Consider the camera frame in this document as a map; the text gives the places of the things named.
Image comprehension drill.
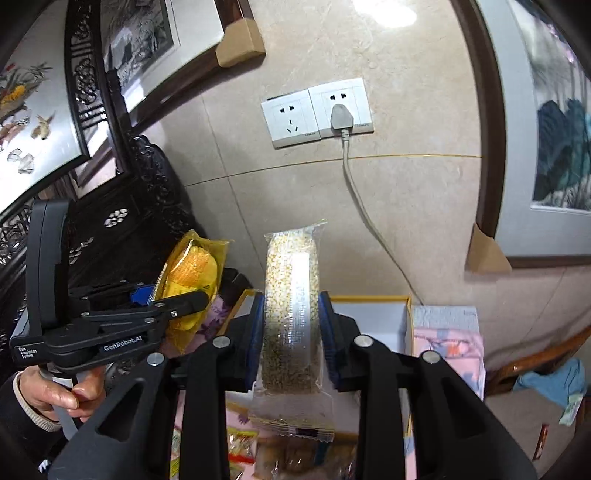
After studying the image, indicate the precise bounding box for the cardboard corner protector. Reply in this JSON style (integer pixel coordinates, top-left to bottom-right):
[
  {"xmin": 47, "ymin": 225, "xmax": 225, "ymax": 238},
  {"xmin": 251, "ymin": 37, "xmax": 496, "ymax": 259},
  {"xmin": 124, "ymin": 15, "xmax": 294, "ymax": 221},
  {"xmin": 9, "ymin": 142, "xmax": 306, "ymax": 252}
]
[
  {"xmin": 215, "ymin": 18, "xmax": 267, "ymax": 69},
  {"xmin": 464, "ymin": 223, "xmax": 512, "ymax": 274}
]

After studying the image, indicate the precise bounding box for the clear puffed grain bar packet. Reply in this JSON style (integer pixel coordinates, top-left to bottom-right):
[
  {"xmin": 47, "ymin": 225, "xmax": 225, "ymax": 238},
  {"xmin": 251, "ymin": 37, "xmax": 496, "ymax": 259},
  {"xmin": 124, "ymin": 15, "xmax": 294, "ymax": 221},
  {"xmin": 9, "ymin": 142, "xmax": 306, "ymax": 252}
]
[{"xmin": 249, "ymin": 219, "xmax": 336, "ymax": 445}]

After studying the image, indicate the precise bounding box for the grey plug with cable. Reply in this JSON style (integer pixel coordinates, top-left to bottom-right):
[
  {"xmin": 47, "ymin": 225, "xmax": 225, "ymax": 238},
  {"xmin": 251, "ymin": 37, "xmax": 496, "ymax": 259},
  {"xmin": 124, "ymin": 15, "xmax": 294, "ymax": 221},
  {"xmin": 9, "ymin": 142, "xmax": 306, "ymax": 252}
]
[{"xmin": 330, "ymin": 104, "xmax": 426, "ymax": 306}]

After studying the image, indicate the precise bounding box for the person's left hand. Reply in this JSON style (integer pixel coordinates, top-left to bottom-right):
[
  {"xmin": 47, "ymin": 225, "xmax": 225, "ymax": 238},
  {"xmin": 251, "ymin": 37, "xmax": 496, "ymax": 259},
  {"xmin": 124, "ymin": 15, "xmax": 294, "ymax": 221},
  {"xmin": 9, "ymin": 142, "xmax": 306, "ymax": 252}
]
[{"xmin": 16, "ymin": 366, "xmax": 108, "ymax": 424}]

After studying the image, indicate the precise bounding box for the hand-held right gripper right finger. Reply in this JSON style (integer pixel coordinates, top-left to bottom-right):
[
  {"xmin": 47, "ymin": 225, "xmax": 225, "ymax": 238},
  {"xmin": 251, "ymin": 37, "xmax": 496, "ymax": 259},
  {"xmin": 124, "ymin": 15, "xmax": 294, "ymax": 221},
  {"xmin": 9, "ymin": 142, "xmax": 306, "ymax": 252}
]
[{"xmin": 318, "ymin": 291, "xmax": 539, "ymax": 480}]

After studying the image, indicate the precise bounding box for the wooden chair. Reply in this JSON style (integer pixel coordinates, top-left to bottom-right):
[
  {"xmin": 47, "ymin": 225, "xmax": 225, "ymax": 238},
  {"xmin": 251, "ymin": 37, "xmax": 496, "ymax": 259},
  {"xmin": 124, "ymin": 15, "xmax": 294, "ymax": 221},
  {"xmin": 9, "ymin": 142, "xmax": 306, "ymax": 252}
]
[{"xmin": 485, "ymin": 323, "xmax": 591, "ymax": 462}]

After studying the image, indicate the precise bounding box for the framed bird painting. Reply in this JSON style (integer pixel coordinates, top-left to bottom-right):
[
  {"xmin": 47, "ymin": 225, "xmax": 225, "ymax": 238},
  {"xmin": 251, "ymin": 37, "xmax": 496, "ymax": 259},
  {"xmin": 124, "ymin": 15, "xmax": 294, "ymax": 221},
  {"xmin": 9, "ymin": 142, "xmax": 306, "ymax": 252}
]
[{"xmin": 0, "ymin": 0, "xmax": 93, "ymax": 232}]

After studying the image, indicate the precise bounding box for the yellow cardboard box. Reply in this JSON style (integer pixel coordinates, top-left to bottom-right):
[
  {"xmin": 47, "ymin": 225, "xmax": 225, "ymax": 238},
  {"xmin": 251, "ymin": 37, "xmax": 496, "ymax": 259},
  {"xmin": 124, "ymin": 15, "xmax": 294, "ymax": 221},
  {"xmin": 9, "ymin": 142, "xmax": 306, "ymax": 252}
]
[{"xmin": 217, "ymin": 288, "xmax": 414, "ymax": 439}]

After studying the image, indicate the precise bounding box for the blue cloth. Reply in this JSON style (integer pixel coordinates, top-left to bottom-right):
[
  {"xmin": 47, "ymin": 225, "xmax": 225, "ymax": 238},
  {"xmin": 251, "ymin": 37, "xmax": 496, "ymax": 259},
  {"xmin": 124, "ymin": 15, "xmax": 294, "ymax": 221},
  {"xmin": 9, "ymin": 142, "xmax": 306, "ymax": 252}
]
[{"xmin": 515, "ymin": 357, "xmax": 586, "ymax": 408}]

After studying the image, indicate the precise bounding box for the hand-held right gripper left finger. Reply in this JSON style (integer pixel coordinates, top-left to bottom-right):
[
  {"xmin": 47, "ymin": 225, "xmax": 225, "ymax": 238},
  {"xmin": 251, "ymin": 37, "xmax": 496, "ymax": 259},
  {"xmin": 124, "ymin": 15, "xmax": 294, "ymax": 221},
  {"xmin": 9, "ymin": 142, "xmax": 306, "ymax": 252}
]
[{"xmin": 48, "ymin": 292, "xmax": 267, "ymax": 480}]

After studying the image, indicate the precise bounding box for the brown snack stick packet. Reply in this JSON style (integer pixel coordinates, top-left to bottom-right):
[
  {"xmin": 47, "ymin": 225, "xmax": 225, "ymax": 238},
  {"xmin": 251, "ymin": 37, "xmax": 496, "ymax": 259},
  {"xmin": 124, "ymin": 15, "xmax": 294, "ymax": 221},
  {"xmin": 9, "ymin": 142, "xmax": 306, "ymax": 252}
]
[{"xmin": 531, "ymin": 424, "xmax": 551, "ymax": 462}]

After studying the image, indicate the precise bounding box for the person's left forearm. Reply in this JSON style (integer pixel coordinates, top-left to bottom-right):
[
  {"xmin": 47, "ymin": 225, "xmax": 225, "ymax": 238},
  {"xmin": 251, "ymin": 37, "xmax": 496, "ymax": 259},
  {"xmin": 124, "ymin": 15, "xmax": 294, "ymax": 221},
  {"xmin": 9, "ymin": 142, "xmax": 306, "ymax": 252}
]
[{"xmin": 0, "ymin": 369, "xmax": 64, "ymax": 462}]

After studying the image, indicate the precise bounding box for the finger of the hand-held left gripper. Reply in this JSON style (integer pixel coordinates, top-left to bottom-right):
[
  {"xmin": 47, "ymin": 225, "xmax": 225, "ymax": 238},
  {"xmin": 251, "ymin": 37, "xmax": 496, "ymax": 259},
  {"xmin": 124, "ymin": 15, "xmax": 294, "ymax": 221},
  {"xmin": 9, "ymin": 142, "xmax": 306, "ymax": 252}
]
[
  {"xmin": 69, "ymin": 281, "xmax": 157, "ymax": 309},
  {"xmin": 81, "ymin": 290, "xmax": 211, "ymax": 335}
]

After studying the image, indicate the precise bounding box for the yellow green snack packet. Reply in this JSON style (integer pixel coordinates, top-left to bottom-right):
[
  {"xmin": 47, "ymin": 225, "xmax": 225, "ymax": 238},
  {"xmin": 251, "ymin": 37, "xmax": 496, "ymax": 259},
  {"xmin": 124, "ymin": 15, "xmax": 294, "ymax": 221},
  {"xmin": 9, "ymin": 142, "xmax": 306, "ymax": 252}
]
[{"xmin": 170, "ymin": 429, "xmax": 182, "ymax": 480}]

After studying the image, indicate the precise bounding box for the green and white snack packet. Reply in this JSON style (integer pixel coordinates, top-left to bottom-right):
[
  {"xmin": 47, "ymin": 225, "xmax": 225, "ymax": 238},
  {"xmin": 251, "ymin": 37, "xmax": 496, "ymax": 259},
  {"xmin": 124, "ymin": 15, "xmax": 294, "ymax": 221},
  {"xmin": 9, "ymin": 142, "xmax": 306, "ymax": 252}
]
[{"xmin": 558, "ymin": 394, "xmax": 583, "ymax": 426}]

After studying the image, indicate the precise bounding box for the dark carved wooden cabinet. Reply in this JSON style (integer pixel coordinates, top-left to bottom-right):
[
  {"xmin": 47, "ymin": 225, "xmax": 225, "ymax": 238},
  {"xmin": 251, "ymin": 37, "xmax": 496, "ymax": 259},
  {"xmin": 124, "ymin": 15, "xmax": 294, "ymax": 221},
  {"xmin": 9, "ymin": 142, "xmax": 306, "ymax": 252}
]
[{"xmin": 0, "ymin": 134, "xmax": 197, "ymax": 370}]

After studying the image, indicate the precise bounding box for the framed landscape painting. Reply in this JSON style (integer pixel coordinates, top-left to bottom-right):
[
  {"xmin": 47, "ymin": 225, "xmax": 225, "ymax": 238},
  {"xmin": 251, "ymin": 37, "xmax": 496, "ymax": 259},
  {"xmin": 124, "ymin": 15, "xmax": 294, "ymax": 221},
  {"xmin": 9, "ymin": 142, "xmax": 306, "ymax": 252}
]
[{"xmin": 450, "ymin": 0, "xmax": 591, "ymax": 271}]

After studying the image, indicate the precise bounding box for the pink floral tablecloth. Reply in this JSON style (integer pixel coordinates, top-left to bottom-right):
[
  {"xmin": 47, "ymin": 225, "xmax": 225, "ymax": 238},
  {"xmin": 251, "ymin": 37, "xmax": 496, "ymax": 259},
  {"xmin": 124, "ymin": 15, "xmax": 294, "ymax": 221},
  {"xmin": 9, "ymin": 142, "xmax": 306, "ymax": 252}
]
[{"xmin": 171, "ymin": 295, "xmax": 486, "ymax": 480}]

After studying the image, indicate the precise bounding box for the framed black and white picture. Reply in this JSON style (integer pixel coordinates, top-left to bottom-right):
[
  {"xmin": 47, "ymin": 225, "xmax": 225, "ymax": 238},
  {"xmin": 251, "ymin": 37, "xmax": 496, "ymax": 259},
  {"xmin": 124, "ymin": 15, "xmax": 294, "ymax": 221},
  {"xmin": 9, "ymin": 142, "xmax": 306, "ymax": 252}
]
[{"xmin": 99, "ymin": 0, "xmax": 252, "ymax": 116}]

